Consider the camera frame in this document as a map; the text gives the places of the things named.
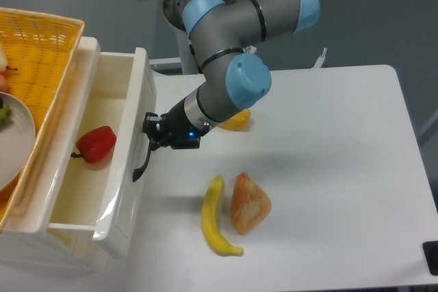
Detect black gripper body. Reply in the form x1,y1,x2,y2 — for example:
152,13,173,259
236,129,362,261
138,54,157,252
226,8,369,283
162,100,209,139

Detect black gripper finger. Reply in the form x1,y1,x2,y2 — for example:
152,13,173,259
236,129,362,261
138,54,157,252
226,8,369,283
150,136,201,151
142,112,163,138

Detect black top drawer handle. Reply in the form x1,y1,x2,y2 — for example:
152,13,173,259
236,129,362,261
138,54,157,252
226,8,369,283
132,140,153,183

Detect white top drawer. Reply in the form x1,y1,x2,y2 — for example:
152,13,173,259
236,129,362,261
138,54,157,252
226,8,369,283
48,48,156,258

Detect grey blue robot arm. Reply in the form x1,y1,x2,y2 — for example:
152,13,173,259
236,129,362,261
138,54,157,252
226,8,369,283
143,0,320,150

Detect white drawer cabinet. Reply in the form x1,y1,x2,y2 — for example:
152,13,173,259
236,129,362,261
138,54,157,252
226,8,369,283
0,36,114,269

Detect yellow bell pepper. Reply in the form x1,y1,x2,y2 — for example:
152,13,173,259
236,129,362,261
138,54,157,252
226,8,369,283
220,109,251,131

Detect red bell pepper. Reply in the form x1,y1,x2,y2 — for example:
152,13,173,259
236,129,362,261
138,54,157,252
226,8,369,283
70,126,116,164

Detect yellow banana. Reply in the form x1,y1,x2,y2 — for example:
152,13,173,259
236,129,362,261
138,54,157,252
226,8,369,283
201,175,244,256

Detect orange bread pastry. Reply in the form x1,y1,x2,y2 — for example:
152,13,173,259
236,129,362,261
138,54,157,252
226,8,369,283
231,172,272,235

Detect grey plate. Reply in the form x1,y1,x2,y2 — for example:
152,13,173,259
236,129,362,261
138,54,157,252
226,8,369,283
1,92,36,189

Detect yellow wicker basket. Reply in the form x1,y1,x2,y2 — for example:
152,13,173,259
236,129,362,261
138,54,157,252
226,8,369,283
1,8,85,226

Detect green grapes on plate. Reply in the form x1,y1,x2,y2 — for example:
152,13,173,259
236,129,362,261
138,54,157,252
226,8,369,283
0,98,14,129

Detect pear in basket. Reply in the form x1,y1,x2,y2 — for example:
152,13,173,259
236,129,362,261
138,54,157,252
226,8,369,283
0,44,17,72

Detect black object at table edge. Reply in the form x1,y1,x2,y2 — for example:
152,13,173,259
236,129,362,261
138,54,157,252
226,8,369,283
422,241,438,276

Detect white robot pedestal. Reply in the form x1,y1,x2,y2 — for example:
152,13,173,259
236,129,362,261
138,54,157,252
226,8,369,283
162,0,237,75

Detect right metal table bracket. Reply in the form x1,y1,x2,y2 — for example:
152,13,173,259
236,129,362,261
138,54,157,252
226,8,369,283
314,47,328,68

